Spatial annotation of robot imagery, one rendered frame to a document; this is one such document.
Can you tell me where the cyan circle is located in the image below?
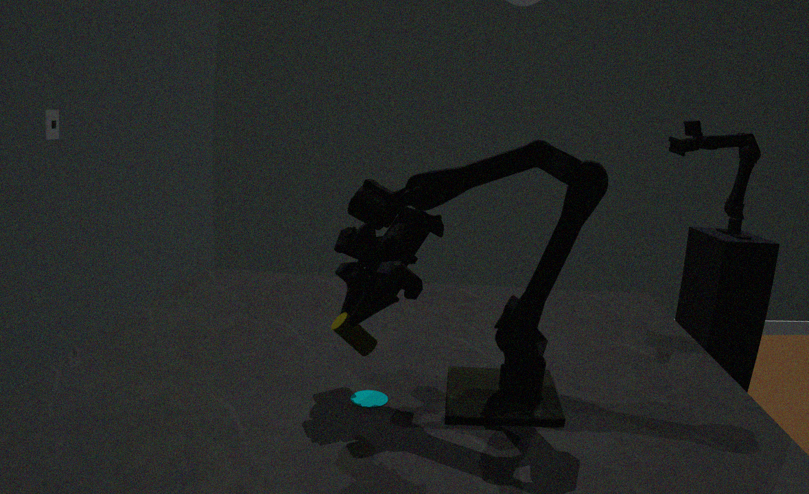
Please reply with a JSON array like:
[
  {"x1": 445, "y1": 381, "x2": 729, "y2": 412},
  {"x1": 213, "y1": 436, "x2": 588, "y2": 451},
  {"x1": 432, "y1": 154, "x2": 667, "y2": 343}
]
[{"x1": 351, "y1": 390, "x2": 388, "y2": 408}]

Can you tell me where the yellow tall cylinder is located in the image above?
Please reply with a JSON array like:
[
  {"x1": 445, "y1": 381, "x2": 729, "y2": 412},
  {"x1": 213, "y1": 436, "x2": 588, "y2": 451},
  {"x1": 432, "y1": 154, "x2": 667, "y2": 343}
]
[{"x1": 331, "y1": 312, "x2": 377, "y2": 356}]

